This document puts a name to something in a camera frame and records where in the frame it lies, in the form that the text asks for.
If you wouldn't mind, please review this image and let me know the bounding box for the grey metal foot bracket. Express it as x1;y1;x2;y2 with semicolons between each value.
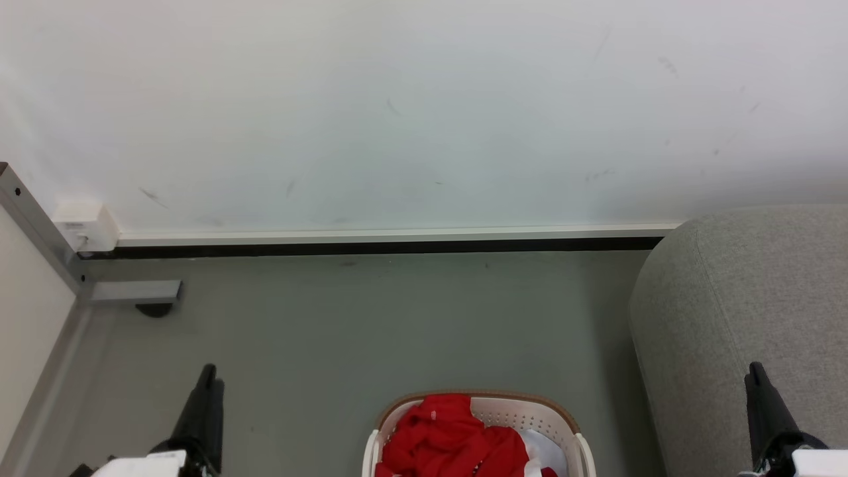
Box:
89;280;183;307

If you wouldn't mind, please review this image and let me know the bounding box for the grey fabric sofa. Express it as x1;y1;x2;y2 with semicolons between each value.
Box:
628;204;848;477

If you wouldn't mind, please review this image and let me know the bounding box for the white laundry basket brown rim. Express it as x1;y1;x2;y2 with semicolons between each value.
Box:
362;390;597;477

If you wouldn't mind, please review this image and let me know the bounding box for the white wall box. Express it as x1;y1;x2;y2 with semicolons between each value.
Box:
52;202;120;253

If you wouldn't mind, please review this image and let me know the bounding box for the white and black baseboard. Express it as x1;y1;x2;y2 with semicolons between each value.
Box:
78;224;680;260

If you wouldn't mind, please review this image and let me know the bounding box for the grey metal table leg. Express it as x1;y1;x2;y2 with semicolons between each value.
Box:
0;162;97;477

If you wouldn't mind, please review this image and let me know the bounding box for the white cloth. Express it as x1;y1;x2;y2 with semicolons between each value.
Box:
520;429;569;477

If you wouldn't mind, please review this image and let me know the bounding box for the red jersey garment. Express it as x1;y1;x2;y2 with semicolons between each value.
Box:
375;394;558;477

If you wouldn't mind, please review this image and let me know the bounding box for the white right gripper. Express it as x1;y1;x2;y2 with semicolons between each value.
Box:
745;363;848;477

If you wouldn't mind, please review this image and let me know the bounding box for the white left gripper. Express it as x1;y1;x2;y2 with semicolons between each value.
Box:
89;364;225;477

